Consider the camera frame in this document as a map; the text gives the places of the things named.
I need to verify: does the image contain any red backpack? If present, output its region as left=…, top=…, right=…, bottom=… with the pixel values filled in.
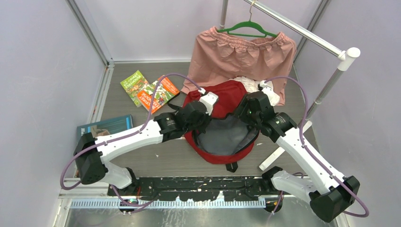
left=184, top=80, right=259, bottom=173

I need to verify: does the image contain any teal Humor book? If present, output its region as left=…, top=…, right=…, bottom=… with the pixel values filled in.
left=76, top=114, right=133, bottom=141

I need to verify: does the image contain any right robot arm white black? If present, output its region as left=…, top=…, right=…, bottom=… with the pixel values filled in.
left=234, top=91, right=360, bottom=222

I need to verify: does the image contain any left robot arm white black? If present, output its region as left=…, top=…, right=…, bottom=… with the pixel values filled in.
left=75, top=101, right=213, bottom=195

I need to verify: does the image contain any white crumpled cloth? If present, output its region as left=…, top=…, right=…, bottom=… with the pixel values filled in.
left=233, top=77, right=260, bottom=93

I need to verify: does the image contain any orange treehouse book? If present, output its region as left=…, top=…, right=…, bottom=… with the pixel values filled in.
left=136, top=78, right=180, bottom=114

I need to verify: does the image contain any pink skirt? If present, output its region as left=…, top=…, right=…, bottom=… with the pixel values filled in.
left=181, top=27, right=296, bottom=105

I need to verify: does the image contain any green treehouse book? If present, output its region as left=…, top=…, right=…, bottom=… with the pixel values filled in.
left=120, top=70, right=149, bottom=107

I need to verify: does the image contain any green clothes hanger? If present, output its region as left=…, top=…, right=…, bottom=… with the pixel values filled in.
left=217, top=0, right=278, bottom=38

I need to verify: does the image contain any silver white clothes rack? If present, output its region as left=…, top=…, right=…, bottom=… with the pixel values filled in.
left=219, top=0, right=361, bottom=172

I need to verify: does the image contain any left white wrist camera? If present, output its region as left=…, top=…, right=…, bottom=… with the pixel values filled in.
left=198, top=88, right=218, bottom=115

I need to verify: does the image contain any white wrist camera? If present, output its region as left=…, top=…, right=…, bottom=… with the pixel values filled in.
left=259, top=80, right=280, bottom=106
left=198, top=88, right=218, bottom=115

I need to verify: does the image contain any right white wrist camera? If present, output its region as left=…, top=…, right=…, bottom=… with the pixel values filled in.
left=259, top=80, right=280, bottom=106

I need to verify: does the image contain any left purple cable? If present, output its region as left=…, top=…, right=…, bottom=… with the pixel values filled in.
left=59, top=73, right=206, bottom=191

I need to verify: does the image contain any purple cable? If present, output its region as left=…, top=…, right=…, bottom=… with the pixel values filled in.
left=259, top=76, right=370, bottom=218
left=59, top=73, right=206, bottom=191

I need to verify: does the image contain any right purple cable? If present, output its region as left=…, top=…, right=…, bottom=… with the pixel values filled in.
left=259, top=76, right=370, bottom=218

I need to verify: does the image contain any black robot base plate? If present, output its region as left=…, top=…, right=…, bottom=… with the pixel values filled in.
left=118, top=176, right=279, bottom=202

